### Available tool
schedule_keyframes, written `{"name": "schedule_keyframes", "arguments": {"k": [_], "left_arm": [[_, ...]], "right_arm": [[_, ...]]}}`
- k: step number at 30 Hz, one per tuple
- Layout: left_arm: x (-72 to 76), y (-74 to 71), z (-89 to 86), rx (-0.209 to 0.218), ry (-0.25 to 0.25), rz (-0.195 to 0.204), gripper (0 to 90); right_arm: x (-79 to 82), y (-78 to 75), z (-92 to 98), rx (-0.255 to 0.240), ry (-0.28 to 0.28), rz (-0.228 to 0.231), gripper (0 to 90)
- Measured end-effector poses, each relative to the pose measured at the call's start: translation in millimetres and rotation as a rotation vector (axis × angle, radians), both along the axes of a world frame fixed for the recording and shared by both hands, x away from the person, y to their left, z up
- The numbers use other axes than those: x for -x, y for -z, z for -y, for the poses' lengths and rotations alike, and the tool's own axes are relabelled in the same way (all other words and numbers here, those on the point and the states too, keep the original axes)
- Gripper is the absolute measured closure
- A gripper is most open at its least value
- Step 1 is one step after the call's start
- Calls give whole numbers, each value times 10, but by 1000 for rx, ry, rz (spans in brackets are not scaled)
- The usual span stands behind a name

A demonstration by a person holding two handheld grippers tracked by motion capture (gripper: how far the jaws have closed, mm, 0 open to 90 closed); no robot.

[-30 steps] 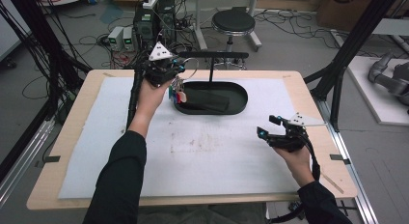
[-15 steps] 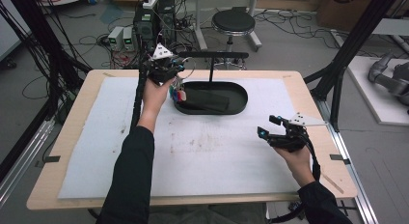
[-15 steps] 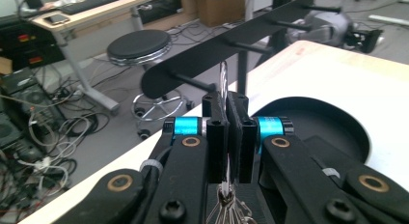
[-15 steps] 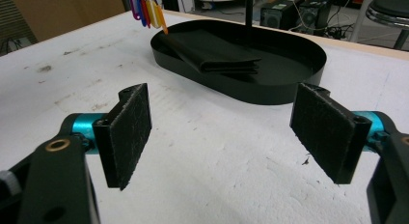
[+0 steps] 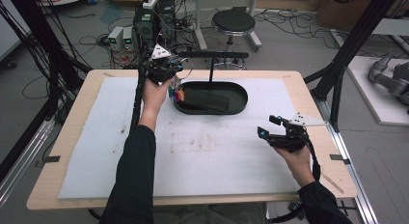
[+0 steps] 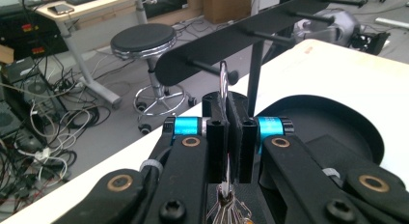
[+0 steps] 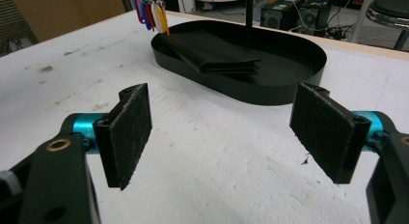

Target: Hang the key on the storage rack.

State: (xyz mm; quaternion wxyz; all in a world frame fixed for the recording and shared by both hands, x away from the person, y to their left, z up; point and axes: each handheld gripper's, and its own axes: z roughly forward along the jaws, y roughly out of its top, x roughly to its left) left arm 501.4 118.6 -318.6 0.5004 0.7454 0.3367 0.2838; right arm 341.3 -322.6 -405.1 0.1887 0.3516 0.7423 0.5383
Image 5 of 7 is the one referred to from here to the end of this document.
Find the black metal frame with cables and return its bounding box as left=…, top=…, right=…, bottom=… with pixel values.
left=0, top=0, right=93, bottom=183

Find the white power adapter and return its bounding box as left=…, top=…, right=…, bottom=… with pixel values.
left=142, top=0, right=159, bottom=11

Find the person's right hand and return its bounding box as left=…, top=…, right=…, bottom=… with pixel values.
left=273, top=146, right=316, bottom=188

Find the white platform board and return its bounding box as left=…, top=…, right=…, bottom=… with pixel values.
left=346, top=55, right=409, bottom=127

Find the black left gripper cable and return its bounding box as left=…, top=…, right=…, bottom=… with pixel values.
left=129, top=49, right=152, bottom=135

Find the grey bench power supply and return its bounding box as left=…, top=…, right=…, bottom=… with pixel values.
left=122, top=26, right=137, bottom=52
left=107, top=25, right=125, bottom=52

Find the black tape strip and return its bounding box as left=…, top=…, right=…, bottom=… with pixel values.
left=34, top=154, right=62, bottom=169
left=329, top=154, right=352, bottom=166

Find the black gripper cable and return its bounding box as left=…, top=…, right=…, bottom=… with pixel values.
left=301, top=133, right=323, bottom=183
left=129, top=49, right=152, bottom=135

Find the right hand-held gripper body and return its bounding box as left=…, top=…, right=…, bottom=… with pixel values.
left=267, top=112, right=328, bottom=154

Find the black metal frame post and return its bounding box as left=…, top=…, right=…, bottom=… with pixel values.
left=303, top=0, right=403, bottom=132

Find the cardboard box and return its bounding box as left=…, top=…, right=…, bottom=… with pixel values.
left=315, top=0, right=409, bottom=33

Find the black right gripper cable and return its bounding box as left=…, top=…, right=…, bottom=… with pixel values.
left=301, top=133, right=323, bottom=183

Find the black round stool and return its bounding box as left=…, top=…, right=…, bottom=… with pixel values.
left=210, top=6, right=259, bottom=70

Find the key ring with coloured tags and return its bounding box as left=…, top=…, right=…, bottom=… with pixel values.
left=167, top=57, right=195, bottom=103

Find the black oval tray with hanger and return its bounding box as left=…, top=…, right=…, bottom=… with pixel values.
left=172, top=50, right=250, bottom=116

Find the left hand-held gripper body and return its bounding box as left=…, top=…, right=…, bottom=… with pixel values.
left=141, top=42, right=181, bottom=86

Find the aluminium rail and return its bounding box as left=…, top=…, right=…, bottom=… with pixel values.
left=0, top=117, right=56, bottom=207
left=313, top=98, right=381, bottom=224

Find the person's left hand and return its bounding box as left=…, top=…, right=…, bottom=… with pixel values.
left=138, top=75, right=176, bottom=132

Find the black computer tower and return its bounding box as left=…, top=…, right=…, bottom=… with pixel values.
left=133, top=5, right=159, bottom=55
left=157, top=0, right=177, bottom=48

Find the white table mat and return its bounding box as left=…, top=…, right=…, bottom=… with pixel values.
left=57, top=76, right=302, bottom=200

